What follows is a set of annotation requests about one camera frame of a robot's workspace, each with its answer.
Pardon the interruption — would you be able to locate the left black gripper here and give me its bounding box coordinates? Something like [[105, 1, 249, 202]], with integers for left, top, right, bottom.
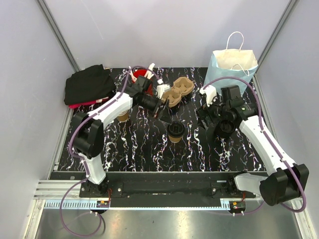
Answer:
[[140, 94, 172, 124]]

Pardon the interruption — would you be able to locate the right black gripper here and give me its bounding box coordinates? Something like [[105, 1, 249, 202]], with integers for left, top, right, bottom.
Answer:
[[195, 93, 230, 130]]

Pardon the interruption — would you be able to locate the black plastic cup lid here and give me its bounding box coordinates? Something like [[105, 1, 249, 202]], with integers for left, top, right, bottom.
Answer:
[[167, 121, 185, 138]]

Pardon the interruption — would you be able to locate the brown paper cup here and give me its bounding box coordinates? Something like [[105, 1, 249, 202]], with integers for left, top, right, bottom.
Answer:
[[168, 134, 183, 143]]

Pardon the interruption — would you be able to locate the light blue paper bag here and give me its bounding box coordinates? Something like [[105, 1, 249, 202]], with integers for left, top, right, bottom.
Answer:
[[204, 38, 258, 94]]

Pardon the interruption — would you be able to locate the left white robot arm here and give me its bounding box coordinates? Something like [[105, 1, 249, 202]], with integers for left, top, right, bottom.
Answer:
[[69, 76, 171, 197]]

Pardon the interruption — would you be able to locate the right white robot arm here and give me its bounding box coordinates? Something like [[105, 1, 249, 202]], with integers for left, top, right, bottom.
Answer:
[[197, 85, 309, 206]]

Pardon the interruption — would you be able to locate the stack of black cup lids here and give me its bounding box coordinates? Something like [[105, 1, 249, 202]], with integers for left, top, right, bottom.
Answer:
[[215, 119, 236, 139]]

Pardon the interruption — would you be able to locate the stack of brown paper cups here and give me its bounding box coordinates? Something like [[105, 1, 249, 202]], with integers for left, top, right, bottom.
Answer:
[[117, 110, 129, 122]]

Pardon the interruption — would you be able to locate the white stirrers bundle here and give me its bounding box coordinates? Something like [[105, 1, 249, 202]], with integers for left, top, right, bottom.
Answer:
[[130, 63, 155, 83]]

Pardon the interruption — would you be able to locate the black folded cloth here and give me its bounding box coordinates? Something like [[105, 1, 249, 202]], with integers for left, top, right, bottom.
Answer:
[[64, 64, 116, 106]]

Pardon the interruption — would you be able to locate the pink cloth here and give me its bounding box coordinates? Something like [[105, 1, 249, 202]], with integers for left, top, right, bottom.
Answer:
[[68, 97, 109, 109]]

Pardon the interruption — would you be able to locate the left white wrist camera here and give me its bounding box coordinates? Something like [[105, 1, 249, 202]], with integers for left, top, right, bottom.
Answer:
[[156, 79, 171, 99]]

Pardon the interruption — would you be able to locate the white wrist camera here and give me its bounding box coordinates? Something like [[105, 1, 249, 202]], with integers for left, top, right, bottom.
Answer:
[[156, 79, 171, 99], [199, 85, 217, 107]]

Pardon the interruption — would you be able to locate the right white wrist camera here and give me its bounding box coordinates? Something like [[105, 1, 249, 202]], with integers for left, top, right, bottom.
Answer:
[[199, 85, 217, 107]]

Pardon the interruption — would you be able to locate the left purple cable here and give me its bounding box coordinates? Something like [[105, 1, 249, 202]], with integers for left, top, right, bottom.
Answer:
[[58, 65, 162, 237]]

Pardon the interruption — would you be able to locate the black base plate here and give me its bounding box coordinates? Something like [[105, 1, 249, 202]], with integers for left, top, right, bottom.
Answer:
[[49, 171, 257, 208]]

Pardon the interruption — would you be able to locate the aluminium frame rail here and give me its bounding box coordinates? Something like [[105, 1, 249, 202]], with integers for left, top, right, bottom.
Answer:
[[24, 173, 319, 239]]

